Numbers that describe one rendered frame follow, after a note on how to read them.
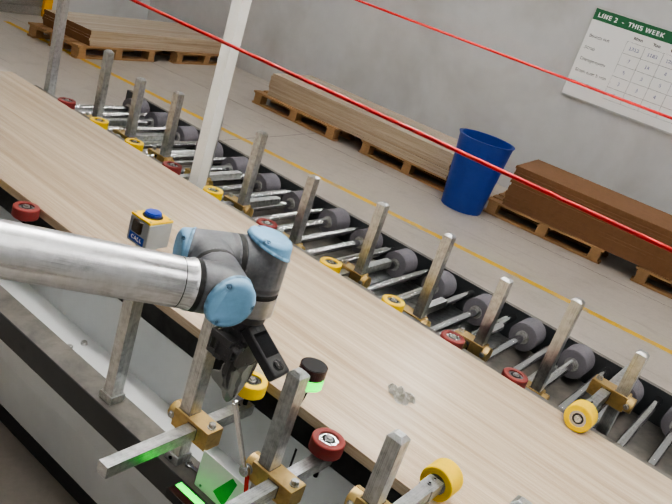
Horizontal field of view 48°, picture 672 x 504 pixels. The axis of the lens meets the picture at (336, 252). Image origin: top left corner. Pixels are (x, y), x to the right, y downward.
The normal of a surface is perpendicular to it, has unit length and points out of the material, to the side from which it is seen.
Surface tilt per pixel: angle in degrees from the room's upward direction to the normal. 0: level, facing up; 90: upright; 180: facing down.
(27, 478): 0
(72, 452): 90
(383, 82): 90
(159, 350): 90
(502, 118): 90
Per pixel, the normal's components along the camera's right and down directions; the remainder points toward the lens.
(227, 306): 0.46, 0.47
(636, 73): -0.52, 0.18
